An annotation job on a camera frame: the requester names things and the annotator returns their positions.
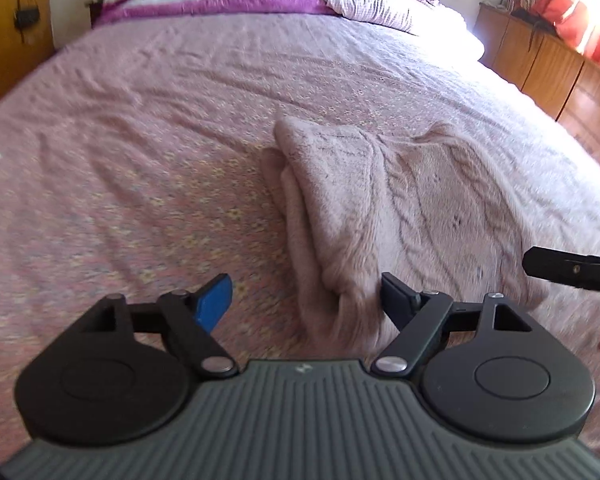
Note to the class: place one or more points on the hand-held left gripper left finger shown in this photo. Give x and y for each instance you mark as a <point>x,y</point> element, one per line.
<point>212,305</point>

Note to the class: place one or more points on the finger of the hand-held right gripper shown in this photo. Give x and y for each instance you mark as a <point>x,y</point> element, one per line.
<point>565,269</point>

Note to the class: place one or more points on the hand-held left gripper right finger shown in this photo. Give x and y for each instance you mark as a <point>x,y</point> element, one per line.
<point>400,302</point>

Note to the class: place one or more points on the wooden cabinet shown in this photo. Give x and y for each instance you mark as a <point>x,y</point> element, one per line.
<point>555,75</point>

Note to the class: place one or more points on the red bag on sideboard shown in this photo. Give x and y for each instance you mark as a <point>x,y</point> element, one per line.
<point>580,20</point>

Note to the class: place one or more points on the white checked pillow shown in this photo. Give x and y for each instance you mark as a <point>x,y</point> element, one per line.
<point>380,7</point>

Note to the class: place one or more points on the wooden wardrobe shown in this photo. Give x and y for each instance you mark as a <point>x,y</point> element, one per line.
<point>5,20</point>

